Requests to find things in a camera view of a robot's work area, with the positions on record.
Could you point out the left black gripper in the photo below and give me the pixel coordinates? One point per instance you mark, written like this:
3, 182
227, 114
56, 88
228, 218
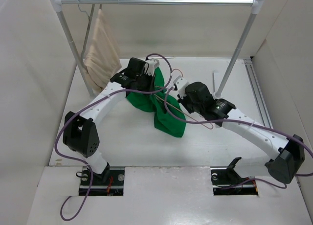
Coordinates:
151, 86

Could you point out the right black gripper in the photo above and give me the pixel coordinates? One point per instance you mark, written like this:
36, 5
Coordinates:
183, 101

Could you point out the green t shirt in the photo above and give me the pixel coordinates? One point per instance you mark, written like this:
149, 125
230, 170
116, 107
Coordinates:
163, 121

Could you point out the pink wire hanger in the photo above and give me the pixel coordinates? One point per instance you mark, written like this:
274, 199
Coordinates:
160, 99

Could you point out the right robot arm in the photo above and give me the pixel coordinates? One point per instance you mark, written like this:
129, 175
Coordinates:
286, 154

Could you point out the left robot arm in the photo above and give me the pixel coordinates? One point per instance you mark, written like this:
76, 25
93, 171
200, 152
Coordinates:
81, 134

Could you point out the grey plastic hanger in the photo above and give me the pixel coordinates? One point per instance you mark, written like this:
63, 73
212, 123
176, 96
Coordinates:
90, 16

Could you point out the beige cloth garment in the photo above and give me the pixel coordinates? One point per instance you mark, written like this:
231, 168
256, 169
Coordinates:
102, 60

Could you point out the metal clothes rack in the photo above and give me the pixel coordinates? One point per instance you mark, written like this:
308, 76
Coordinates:
256, 6

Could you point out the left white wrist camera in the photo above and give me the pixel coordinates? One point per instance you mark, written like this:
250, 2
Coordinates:
150, 66

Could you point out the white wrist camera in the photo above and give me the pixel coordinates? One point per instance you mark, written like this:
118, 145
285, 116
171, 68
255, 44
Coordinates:
150, 66
180, 85

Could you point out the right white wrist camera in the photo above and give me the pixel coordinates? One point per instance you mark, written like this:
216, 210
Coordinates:
180, 85

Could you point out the aluminium rail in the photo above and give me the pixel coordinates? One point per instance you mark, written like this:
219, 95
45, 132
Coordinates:
260, 102

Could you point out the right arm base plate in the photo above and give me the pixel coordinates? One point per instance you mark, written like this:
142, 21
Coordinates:
226, 182

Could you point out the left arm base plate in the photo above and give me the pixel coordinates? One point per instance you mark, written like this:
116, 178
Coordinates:
113, 186

